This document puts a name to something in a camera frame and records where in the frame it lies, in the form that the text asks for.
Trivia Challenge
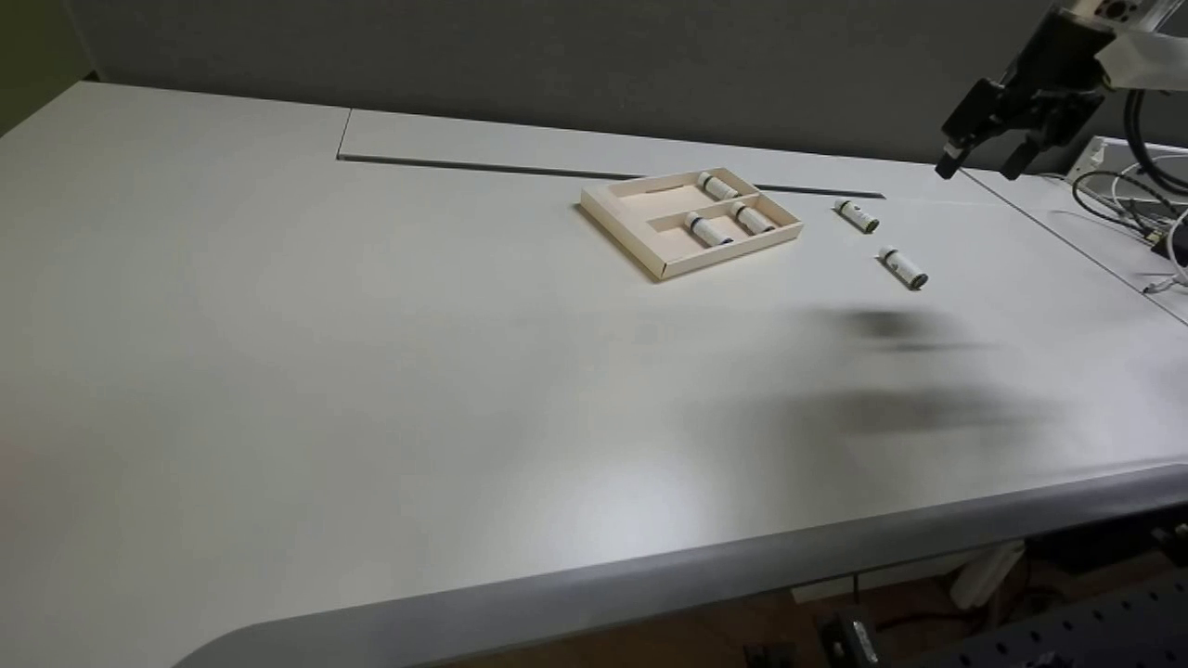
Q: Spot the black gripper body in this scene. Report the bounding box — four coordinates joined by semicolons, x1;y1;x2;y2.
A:
972;14;1116;140

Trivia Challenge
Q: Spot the white bottle dark cap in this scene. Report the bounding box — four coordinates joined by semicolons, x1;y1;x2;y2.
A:
876;247;930;297

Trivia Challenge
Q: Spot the shallow wooden compartment tray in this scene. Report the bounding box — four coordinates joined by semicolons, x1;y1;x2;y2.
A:
574;165;805;287

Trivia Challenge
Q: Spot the white power strip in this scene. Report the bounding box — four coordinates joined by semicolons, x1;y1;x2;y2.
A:
945;538;1032;614

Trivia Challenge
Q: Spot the dark grey divider panel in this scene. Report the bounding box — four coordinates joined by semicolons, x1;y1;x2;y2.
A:
67;0;1188;172

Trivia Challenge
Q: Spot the white cable bundle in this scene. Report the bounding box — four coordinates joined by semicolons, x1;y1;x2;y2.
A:
1065;165;1188;300

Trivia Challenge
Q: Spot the thick black cable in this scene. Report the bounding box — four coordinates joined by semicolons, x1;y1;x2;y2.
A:
1116;86;1188;204

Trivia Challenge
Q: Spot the grey table cable flap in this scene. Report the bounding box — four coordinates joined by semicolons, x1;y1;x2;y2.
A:
333;109;892;204

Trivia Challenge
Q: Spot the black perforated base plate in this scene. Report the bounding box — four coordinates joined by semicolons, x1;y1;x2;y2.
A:
908;573;1188;668

